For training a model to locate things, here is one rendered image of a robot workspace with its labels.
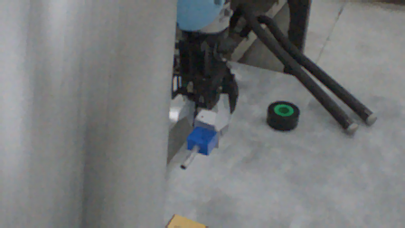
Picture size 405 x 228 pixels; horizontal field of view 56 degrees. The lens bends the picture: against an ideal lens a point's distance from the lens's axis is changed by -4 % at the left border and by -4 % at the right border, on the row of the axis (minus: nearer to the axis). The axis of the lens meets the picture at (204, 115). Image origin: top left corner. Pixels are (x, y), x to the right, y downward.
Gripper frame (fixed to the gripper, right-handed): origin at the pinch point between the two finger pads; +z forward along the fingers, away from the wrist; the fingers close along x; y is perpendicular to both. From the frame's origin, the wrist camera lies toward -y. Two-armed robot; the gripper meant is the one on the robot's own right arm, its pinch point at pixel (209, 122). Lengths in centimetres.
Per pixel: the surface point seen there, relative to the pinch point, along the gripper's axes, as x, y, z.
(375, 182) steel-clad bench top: 32.5, -13.8, 15.0
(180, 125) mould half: -9.9, -6.7, 8.6
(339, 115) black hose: 21.3, -29.6, 11.5
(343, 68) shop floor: 11, -210, 94
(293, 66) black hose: 6.5, -40.0, 7.0
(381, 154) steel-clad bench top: 32.9, -23.6, 14.9
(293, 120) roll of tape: 11.5, -23.3, 12.0
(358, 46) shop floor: 17, -251, 94
